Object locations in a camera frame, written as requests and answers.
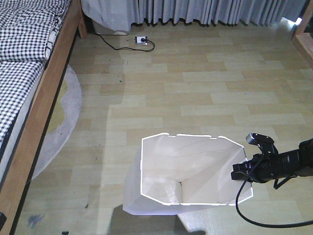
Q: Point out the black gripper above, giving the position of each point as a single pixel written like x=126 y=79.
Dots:
x=241 y=171

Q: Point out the white plastic trash bin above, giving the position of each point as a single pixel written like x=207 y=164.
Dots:
x=184 y=173

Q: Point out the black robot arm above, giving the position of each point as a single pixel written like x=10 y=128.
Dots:
x=267 y=166

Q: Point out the white floor power socket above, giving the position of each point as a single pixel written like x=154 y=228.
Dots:
x=141 y=40

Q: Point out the round grey rug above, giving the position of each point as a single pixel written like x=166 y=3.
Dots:
x=63 y=120

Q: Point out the light grey curtain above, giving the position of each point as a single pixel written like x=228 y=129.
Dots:
x=119 y=15

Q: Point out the black object at left edge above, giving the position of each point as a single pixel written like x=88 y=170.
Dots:
x=3 y=219

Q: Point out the black white checkered bedding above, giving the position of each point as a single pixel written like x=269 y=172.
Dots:
x=28 y=32

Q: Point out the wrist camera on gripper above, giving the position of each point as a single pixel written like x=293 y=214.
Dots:
x=265 y=143

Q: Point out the wooden bed frame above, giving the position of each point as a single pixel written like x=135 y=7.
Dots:
x=21 y=167

